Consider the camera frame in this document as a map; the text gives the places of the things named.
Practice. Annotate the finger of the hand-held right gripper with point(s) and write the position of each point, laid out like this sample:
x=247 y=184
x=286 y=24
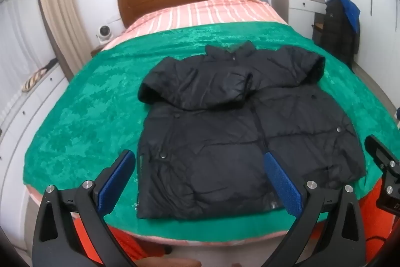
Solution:
x=390 y=174

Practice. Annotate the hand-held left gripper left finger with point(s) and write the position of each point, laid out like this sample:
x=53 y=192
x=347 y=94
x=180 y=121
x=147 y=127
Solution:
x=117 y=182

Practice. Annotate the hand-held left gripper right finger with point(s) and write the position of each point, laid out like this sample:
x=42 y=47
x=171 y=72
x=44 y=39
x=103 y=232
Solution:
x=282 y=182

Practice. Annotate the black puffer jacket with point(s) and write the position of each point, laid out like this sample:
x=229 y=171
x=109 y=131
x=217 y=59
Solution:
x=218 y=145

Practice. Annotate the person's left hand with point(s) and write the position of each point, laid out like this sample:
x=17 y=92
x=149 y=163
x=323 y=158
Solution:
x=172 y=263

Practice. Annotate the orange red cloth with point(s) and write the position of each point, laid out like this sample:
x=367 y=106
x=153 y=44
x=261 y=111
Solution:
x=368 y=217

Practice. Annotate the green plush blanket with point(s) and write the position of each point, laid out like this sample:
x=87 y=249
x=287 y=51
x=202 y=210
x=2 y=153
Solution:
x=93 y=113

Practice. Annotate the white low window cabinet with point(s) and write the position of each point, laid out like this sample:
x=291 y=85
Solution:
x=28 y=117

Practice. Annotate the striped rolled cloth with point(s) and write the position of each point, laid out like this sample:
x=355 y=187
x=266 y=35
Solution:
x=32 y=81

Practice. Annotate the wooden nightstand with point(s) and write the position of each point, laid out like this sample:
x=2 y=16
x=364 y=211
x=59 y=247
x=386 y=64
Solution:
x=96 y=50

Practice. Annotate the white round fan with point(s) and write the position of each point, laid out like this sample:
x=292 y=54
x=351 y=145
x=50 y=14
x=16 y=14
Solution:
x=104 y=34

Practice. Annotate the dark jacket on chair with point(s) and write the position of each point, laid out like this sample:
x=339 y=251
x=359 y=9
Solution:
x=337 y=32

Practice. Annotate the wooden chair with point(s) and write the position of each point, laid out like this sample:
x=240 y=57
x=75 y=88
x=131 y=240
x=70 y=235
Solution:
x=317 y=31

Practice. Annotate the blue garment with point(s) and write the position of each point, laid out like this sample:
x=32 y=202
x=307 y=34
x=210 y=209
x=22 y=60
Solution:
x=351 y=12

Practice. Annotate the white sheer curtain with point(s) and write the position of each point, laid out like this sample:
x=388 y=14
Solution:
x=18 y=35

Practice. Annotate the white desk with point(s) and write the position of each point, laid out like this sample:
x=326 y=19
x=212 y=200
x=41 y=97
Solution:
x=300 y=5

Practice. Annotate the beige curtain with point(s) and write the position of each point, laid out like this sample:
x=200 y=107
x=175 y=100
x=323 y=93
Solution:
x=59 y=10

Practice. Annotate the pink striped bedsheet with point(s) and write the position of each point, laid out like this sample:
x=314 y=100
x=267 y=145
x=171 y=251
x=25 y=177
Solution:
x=203 y=10

